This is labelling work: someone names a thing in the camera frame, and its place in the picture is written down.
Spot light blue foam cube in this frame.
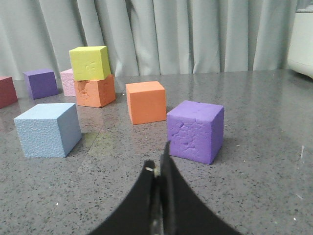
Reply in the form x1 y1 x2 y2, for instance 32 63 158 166
14 103 82 158

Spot small purple foam cube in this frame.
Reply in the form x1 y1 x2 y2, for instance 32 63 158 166
23 69 59 99

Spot large purple foam cube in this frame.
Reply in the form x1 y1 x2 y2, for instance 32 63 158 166
167 100 224 164

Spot yellow foam cube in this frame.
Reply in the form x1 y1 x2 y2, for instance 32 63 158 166
69 46 111 81

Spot grey pleated curtain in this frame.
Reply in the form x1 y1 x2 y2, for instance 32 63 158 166
0 0 297 79

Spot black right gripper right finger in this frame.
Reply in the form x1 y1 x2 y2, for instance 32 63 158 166
160 141 239 235

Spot dented orange foam cube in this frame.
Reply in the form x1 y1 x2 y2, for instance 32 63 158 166
74 74 116 108

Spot white box at right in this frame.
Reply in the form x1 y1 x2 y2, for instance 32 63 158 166
287 12 313 78

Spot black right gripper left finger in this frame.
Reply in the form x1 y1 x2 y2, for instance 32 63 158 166
91 160 155 235

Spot light pink foam cube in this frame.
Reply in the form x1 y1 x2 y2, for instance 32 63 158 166
60 69 76 96

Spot dark red foam cube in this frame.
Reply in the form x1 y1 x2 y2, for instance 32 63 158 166
0 76 18 108

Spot smooth orange foam cube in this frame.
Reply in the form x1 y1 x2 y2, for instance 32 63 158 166
126 81 166 125

